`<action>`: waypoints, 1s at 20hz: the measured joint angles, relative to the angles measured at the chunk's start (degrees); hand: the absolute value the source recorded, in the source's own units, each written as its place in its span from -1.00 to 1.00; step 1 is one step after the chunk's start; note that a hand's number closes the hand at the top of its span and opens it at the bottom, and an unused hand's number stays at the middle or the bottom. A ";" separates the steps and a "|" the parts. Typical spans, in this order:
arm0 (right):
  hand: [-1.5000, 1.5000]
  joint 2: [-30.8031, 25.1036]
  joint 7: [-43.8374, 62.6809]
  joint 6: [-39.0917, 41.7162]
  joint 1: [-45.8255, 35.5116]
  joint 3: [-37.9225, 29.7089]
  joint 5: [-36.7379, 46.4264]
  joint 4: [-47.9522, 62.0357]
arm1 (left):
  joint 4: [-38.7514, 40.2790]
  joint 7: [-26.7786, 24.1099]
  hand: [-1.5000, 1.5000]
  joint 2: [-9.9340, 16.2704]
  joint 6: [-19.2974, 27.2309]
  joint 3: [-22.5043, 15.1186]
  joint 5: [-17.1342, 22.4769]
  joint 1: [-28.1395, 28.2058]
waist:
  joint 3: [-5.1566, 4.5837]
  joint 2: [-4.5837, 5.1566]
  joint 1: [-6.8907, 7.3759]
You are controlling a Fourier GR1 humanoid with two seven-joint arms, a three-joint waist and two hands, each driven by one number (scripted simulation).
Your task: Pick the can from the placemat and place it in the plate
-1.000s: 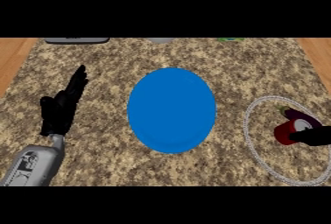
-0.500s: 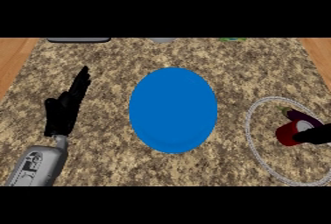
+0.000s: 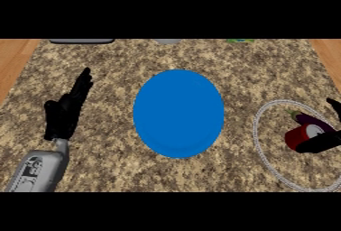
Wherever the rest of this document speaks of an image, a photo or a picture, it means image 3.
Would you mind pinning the dark grey flat appliance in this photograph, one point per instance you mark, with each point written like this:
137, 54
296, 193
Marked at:
79, 41

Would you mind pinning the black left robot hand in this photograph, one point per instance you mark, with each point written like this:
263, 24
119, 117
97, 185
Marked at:
65, 111

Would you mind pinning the grey round object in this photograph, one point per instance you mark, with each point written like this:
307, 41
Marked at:
167, 41

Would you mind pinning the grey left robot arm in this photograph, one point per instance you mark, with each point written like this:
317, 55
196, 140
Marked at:
37, 173

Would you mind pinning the blue oval plate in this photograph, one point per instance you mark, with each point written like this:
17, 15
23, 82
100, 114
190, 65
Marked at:
178, 113

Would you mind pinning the purple eggplant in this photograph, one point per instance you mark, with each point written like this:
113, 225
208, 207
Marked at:
311, 120

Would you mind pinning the round speckled placemat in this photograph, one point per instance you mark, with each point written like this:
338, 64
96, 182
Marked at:
270, 144

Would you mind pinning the green and blue packet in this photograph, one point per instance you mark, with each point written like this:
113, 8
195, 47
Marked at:
239, 40

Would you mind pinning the red can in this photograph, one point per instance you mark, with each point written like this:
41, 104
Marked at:
299, 136

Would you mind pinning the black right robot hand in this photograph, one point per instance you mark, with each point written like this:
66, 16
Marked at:
320, 143

